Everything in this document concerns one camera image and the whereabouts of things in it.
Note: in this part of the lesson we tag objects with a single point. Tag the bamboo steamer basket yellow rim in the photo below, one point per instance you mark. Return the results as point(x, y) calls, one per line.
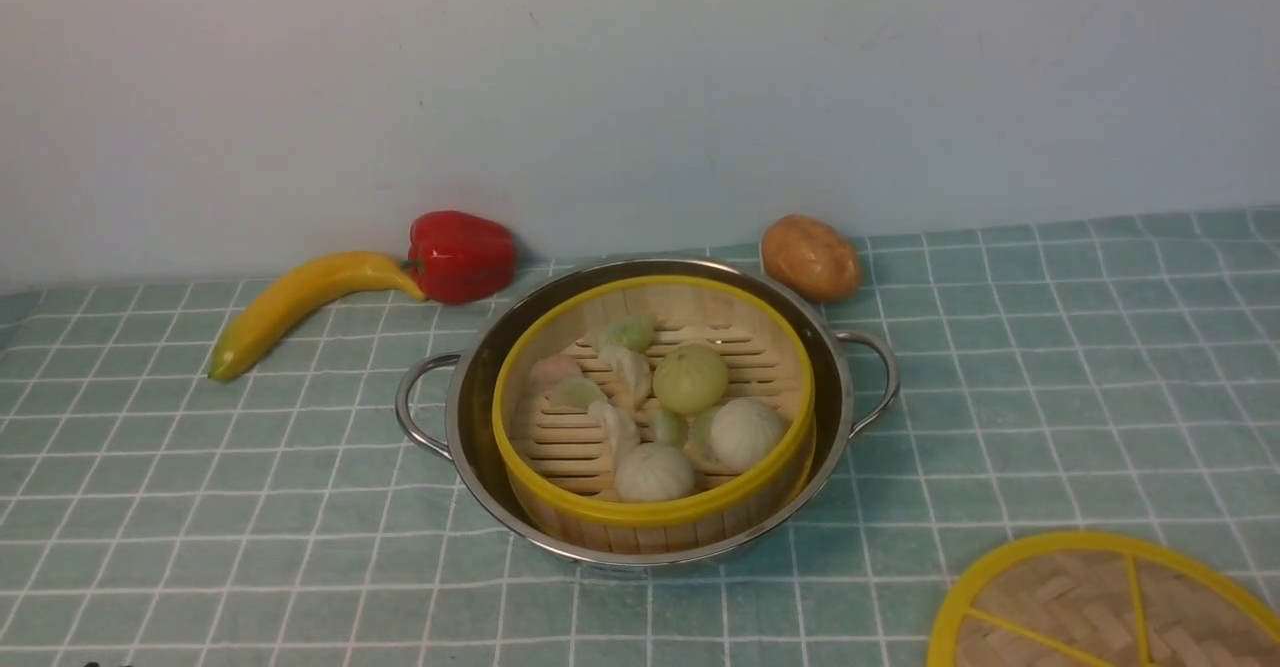
point(559, 462)

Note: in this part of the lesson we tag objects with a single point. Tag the woven bamboo steamer lid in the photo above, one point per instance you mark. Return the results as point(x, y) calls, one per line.
point(1083, 598)

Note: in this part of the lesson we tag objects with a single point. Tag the stainless steel pot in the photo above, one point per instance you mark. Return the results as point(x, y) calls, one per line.
point(444, 403)

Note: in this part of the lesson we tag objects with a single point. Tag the green dumpling at back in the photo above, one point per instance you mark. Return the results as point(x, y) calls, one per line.
point(635, 333)

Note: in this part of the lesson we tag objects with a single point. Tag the white dumpling in centre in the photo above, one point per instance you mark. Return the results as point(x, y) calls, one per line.
point(633, 372)

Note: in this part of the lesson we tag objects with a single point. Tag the white dumpling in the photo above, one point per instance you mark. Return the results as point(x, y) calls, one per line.
point(633, 372)
point(619, 428)

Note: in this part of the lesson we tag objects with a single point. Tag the green round bun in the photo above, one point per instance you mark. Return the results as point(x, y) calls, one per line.
point(691, 378)

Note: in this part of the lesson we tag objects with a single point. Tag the pale green dumpling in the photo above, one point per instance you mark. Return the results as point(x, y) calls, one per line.
point(580, 393)

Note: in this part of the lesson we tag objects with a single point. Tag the pink dumpling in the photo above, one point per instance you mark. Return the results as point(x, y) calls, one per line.
point(552, 370)

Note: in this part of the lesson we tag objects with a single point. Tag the small green dumpling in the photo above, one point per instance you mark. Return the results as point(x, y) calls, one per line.
point(666, 426)

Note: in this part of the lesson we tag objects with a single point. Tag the white round bun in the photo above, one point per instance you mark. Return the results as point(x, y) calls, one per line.
point(654, 472)
point(743, 432)

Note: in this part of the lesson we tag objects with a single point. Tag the brown potato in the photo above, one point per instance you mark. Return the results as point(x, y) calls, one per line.
point(811, 258)

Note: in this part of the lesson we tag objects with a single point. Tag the red bell pepper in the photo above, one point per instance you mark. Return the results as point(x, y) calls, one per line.
point(457, 258)

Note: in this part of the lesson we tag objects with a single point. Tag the yellow banana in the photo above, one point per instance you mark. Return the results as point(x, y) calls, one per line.
point(251, 334)

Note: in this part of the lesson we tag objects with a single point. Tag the green checkered tablecloth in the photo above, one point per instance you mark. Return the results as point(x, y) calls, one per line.
point(1115, 374)

